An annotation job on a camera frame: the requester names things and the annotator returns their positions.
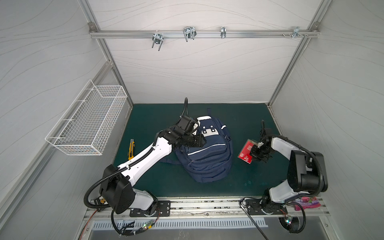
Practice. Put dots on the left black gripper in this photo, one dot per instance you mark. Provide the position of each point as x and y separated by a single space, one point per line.
198 140

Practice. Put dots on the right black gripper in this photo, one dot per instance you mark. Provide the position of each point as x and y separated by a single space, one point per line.
256 151

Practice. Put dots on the red box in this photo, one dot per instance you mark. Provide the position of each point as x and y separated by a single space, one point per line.
245 153

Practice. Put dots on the navy blue student backpack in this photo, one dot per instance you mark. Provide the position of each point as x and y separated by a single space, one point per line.
213 161

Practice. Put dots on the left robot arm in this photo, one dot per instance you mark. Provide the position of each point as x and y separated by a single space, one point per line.
116 188

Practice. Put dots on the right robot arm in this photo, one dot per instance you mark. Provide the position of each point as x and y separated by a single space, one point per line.
306 175

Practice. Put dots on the yellow utility knife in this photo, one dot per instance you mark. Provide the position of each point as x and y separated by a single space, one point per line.
131 149

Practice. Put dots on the pink snack pouch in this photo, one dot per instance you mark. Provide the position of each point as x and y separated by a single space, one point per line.
308 202

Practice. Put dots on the middle metal hook clamp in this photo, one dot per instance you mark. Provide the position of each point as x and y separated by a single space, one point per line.
189 33

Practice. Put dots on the metal hook clamp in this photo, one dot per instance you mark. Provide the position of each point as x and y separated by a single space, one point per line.
157 39
295 34
189 33

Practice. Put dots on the left metal hook clamp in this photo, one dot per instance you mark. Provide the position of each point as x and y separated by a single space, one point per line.
157 39

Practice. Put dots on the right metal hook clamp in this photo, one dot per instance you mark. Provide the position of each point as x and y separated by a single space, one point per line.
295 34

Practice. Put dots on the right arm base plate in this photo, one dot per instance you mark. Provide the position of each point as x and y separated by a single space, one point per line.
259 207

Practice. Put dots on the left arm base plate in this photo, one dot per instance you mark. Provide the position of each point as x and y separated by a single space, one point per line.
157 208

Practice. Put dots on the aluminium top rail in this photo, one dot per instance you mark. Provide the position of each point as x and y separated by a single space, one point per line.
201 34

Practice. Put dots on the small metal ring clamp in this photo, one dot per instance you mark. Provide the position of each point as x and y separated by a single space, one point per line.
223 32

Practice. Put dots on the white wire basket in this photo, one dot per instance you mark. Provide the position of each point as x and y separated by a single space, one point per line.
85 127

